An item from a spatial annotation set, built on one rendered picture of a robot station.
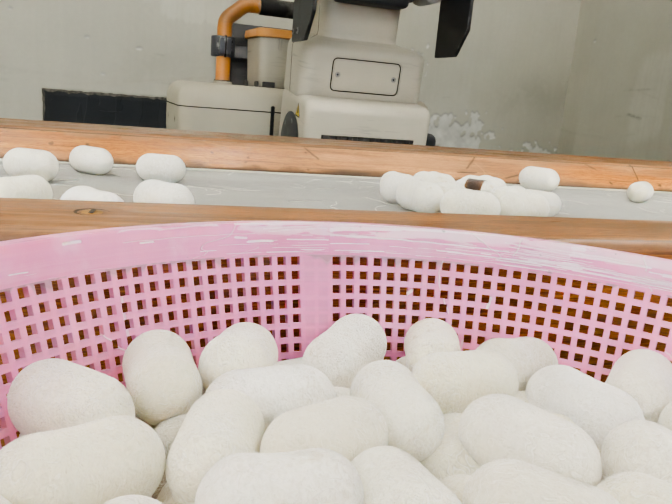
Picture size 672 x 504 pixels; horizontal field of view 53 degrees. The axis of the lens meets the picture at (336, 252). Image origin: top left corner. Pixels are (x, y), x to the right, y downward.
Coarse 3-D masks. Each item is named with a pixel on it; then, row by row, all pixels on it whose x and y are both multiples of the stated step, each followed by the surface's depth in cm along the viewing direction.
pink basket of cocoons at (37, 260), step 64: (0, 256) 16; (64, 256) 17; (128, 256) 19; (192, 256) 20; (256, 256) 21; (320, 256) 22; (384, 256) 22; (448, 256) 22; (512, 256) 22; (576, 256) 22; (640, 256) 21; (0, 320) 16; (192, 320) 20; (320, 320) 22; (384, 320) 22; (448, 320) 22; (576, 320) 21; (640, 320) 21; (0, 384) 15; (0, 448) 15
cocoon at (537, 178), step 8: (528, 168) 62; (536, 168) 61; (544, 168) 61; (520, 176) 62; (528, 176) 61; (536, 176) 61; (544, 176) 60; (552, 176) 60; (528, 184) 62; (536, 184) 61; (544, 184) 60; (552, 184) 60
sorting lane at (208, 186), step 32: (0, 160) 51; (64, 192) 40; (128, 192) 42; (192, 192) 44; (224, 192) 46; (256, 192) 47; (288, 192) 48; (320, 192) 49; (352, 192) 51; (576, 192) 63; (608, 192) 65
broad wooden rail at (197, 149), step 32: (0, 128) 53; (32, 128) 54; (64, 128) 56; (96, 128) 58; (128, 128) 61; (160, 128) 65; (64, 160) 53; (128, 160) 55; (192, 160) 56; (224, 160) 57; (256, 160) 58; (288, 160) 59; (320, 160) 60; (352, 160) 61; (384, 160) 62; (416, 160) 63; (448, 160) 64; (480, 160) 65; (512, 160) 66; (544, 160) 68; (576, 160) 69; (608, 160) 74; (640, 160) 79
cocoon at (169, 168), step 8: (144, 160) 47; (152, 160) 47; (160, 160) 47; (168, 160) 47; (176, 160) 47; (136, 168) 47; (144, 168) 47; (152, 168) 47; (160, 168) 47; (168, 168) 47; (176, 168) 47; (184, 168) 47; (144, 176) 47; (152, 176) 47; (160, 176) 47; (168, 176) 47; (176, 176) 47
